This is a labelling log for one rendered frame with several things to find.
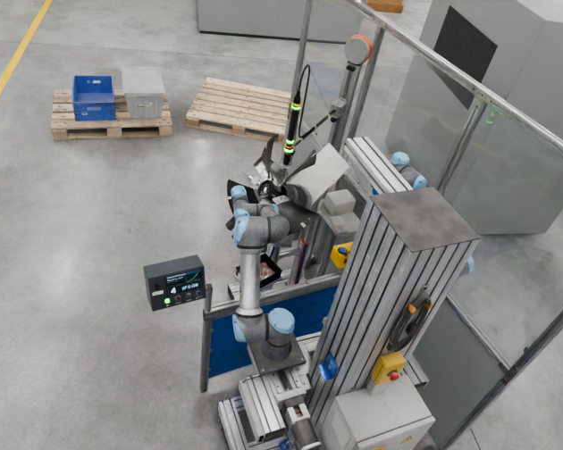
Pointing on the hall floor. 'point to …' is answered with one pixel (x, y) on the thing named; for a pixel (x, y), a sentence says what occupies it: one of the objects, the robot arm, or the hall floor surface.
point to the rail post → (205, 354)
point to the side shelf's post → (326, 255)
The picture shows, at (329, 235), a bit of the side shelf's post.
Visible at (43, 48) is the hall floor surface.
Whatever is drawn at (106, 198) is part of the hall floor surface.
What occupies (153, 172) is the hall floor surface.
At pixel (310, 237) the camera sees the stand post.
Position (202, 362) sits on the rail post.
